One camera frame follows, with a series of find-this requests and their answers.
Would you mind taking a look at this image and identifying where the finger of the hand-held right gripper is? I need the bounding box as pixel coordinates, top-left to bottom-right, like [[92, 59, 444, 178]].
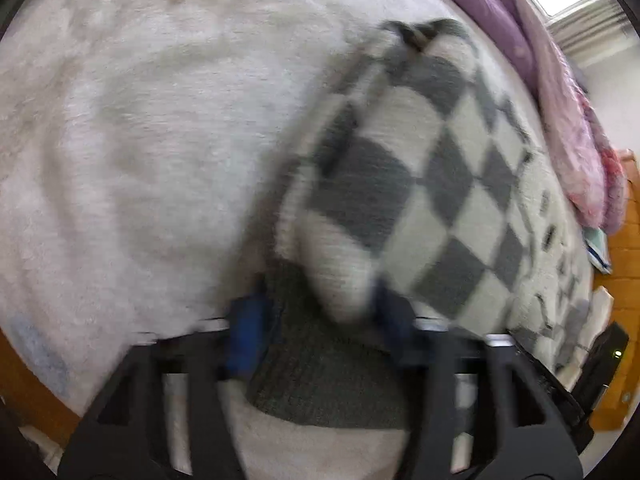
[[507, 330, 596, 453]]

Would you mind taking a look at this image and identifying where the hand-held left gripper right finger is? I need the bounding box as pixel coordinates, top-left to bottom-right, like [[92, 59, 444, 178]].
[[370, 280, 586, 480]]

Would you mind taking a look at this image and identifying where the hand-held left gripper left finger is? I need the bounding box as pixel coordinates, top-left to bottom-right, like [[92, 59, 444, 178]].
[[57, 280, 276, 480]]

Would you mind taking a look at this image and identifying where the grey white checkered sweater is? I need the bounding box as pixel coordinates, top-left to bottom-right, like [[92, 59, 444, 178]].
[[245, 19, 601, 431]]

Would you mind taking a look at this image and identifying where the wooden headboard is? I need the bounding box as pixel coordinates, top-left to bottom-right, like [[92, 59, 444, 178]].
[[582, 147, 640, 433]]

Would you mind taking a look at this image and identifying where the teal white folded cloth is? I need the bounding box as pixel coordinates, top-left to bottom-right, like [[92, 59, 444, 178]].
[[582, 225, 613, 276]]

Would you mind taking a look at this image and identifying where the white fluffy blanket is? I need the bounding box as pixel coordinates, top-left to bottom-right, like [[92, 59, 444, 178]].
[[0, 0, 556, 480]]

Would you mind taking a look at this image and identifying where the pink floral blanket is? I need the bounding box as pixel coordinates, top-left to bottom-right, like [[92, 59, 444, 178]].
[[510, 0, 628, 236]]

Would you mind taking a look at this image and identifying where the purple quilt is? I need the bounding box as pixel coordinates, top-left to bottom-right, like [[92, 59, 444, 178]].
[[405, 0, 551, 106]]

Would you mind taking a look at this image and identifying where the wooden bed frame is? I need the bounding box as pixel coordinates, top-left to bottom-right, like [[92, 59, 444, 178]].
[[0, 330, 83, 448]]

